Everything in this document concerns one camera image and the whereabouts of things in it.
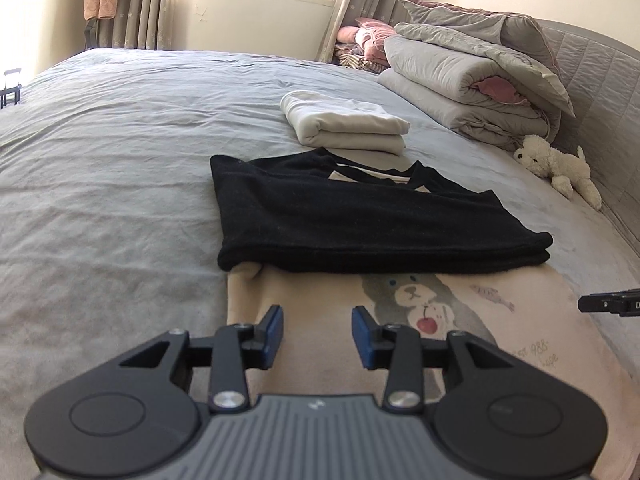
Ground white plush dog toy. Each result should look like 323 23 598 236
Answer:
513 134 603 211

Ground pink pillows by curtain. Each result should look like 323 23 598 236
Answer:
333 17 402 74

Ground grey bed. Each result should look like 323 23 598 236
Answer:
0 48 640 480

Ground folded grey quilt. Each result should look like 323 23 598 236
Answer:
377 0 577 152

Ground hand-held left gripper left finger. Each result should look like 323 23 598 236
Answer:
119 304 285 414

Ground grey quilted headboard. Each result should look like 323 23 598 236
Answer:
536 18 640 263

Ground dark hanging bag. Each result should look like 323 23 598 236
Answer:
83 17 101 52

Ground small black stand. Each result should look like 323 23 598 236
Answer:
0 67 22 111

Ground beige and black raglan sweatshirt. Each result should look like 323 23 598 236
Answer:
209 147 640 480

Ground folded white garment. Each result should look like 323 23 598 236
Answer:
279 90 411 157

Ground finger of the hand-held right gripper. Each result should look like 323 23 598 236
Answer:
577 290 622 316

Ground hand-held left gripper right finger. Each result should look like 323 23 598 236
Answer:
351 305 519 414

